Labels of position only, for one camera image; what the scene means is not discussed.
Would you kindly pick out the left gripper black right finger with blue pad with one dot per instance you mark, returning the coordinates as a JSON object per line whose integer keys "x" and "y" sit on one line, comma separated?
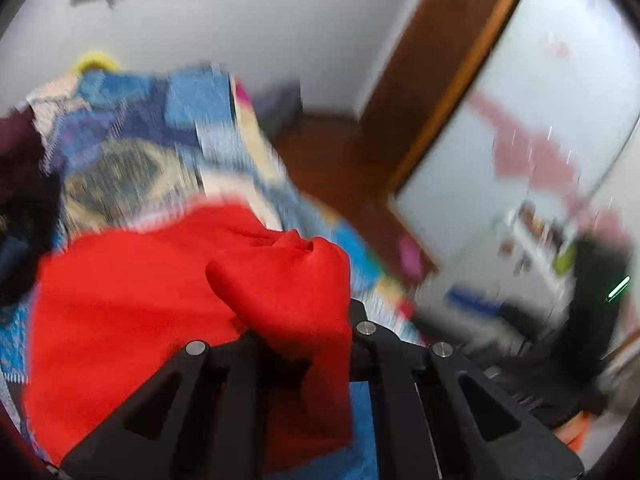
{"x": 435, "y": 415}

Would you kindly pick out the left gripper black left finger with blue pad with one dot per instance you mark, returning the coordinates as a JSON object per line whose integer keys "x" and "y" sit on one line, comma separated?
{"x": 202, "y": 415}

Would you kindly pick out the red zip jacket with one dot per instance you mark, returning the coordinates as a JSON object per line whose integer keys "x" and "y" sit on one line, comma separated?
{"x": 114, "y": 306}

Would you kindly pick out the dark navy folded garment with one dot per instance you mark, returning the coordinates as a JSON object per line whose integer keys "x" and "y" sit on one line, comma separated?
{"x": 28, "y": 221}

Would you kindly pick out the maroon folded garment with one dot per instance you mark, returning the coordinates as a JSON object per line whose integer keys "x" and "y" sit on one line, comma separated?
{"x": 25, "y": 188}

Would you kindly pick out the blue patchwork bedspread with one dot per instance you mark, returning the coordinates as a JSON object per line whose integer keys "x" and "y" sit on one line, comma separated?
{"x": 135, "y": 153}

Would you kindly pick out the yellow round object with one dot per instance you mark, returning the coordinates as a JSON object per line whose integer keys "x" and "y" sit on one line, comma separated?
{"x": 95, "y": 60}

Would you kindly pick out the brown wooden door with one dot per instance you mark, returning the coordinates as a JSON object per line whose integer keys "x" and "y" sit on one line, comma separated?
{"x": 436, "y": 59}

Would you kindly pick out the pink heart wall sticker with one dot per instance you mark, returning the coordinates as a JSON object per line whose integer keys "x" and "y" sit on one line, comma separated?
{"x": 539, "y": 160}

